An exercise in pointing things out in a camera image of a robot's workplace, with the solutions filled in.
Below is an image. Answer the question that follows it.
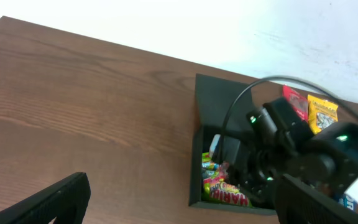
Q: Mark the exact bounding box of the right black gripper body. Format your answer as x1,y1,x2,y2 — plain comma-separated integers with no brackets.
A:
219,133,278,208

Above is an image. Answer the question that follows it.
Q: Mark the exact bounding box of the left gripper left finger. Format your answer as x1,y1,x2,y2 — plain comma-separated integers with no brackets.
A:
0,172,91,224

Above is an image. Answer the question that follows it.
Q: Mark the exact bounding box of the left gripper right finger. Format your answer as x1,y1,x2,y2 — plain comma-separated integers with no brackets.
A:
273,174,358,224

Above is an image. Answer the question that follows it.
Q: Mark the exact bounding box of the green Haribo gummy bag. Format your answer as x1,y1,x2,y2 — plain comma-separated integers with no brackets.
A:
201,152,252,207

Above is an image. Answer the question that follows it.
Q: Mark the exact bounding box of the blue Oreo cookie pack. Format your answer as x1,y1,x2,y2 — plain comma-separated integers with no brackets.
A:
338,194,357,212

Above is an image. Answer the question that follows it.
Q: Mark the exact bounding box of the black gift box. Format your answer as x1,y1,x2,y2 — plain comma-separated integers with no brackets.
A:
189,74,276,216

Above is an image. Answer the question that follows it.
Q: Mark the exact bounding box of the red snack bag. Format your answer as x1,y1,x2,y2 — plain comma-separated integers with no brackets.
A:
283,85,309,121

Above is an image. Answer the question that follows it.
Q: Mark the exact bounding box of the yellow seed snack bag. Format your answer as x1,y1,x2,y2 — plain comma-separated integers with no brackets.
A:
307,95,339,134

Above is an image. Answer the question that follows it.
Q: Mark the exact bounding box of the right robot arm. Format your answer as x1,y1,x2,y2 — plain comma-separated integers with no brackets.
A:
213,98,358,208

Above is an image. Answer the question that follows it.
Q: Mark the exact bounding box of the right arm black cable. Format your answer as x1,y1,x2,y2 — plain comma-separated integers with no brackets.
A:
216,75,358,162

